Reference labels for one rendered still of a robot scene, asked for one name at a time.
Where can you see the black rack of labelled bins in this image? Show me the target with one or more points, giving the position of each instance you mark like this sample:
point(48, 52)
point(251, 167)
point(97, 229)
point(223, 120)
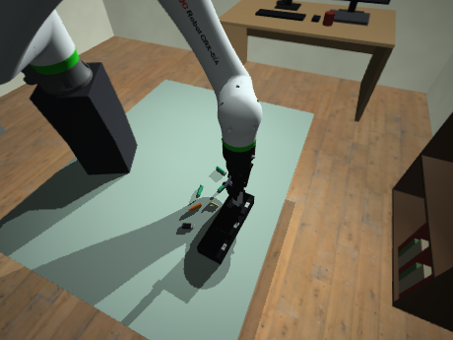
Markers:
point(222, 232)

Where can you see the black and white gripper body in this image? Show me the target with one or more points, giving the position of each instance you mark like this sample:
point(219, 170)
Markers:
point(235, 171)

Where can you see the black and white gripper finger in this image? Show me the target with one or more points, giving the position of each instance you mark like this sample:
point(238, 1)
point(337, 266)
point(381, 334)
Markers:
point(233, 189)
point(245, 178)

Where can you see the orange cylinder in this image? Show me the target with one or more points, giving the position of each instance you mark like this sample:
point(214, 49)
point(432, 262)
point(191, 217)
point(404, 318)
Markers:
point(195, 207)

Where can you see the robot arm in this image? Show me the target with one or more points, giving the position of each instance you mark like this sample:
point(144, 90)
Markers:
point(59, 70)

